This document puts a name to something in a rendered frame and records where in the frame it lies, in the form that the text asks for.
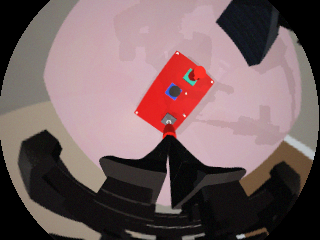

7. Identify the red circuit board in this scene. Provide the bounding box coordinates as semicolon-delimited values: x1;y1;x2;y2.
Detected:
135;51;215;139

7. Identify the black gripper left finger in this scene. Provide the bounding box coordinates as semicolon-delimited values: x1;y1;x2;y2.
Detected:
99;135;171;204

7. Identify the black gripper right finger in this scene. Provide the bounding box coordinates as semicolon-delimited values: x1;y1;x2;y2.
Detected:
168;135;247;209

